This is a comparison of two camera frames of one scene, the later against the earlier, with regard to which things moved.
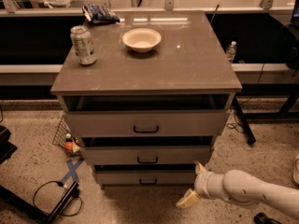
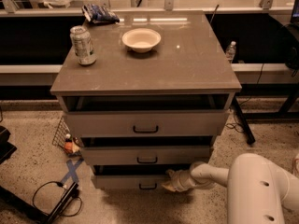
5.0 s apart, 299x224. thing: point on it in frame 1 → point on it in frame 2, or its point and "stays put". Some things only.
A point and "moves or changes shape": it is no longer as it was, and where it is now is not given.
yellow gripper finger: (190, 199) → (168, 187)
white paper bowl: (141, 40) stays put
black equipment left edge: (7, 148) stays put
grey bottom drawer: (148, 177) moves or changes shape
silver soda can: (82, 45) stays put
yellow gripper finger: (199, 168) → (171, 173)
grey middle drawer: (145, 155) stays put
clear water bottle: (231, 51) stays put
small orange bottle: (69, 145) stays put
